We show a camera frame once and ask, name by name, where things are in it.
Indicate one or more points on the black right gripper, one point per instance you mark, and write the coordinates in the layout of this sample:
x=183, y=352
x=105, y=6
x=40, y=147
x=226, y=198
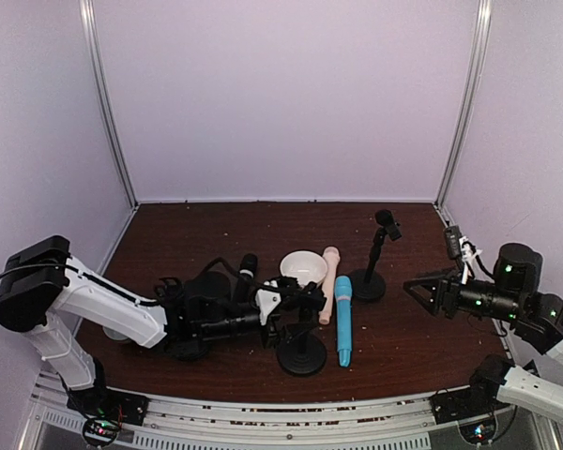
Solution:
x=446, y=296

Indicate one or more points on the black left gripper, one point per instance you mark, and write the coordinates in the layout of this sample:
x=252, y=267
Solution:
x=272, y=328

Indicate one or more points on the black front microphone stand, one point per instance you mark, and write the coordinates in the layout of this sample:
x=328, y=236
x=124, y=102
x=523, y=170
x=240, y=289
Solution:
x=306, y=358

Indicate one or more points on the black microphone stand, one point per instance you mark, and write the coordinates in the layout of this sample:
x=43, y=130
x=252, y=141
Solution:
x=187, y=307
x=368, y=285
x=306, y=358

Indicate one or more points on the blue microphone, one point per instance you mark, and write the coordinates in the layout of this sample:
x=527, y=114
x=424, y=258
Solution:
x=343, y=301

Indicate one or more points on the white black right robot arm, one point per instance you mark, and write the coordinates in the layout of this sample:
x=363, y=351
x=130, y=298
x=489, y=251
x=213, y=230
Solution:
x=512, y=296

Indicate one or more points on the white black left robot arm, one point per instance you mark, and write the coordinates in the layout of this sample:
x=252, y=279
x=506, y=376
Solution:
x=45, y=279

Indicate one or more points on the black rear microphone stand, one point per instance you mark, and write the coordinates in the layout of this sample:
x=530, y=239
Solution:
x=368, y=285

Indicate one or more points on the black left microphone stand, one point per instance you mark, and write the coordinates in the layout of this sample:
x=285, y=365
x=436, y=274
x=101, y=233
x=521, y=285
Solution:
x=187, y=307

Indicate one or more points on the white ceramic bowl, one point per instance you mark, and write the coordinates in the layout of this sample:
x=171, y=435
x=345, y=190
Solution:
x=305, y=266

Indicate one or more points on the beige microphone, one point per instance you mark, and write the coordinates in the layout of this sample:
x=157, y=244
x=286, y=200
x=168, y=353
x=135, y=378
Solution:
x=332, y=257

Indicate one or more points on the black microphone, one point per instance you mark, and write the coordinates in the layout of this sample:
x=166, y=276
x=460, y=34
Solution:
x=247, y=271

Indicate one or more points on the pale green ceramic bowl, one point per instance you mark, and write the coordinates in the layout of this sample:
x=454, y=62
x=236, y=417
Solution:
x=115, y=336

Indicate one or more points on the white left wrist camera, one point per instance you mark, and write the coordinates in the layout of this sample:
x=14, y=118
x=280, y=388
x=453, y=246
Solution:
x=267, y=300

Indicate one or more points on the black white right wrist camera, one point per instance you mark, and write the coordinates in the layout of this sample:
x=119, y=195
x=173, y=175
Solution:
x=461, y=250

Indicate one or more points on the metal front rail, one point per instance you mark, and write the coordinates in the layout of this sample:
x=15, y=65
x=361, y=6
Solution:
x=405, y=422

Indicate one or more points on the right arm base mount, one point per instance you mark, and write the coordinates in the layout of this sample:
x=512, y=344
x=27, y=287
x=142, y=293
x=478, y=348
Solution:
x=464, y=403

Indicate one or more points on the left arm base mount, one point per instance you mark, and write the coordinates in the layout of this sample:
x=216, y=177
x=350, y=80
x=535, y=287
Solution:
x=105, y=411

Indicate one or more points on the right aluminium frame post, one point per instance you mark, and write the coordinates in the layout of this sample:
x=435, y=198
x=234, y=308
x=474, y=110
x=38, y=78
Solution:
x=479, y=46

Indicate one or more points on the aluminium frame post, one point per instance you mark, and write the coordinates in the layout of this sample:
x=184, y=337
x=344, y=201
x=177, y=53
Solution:
x=479, y=46
x=89, y=25

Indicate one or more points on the left aluminium frame post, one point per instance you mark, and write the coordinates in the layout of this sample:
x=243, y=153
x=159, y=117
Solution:
x=89, y=25

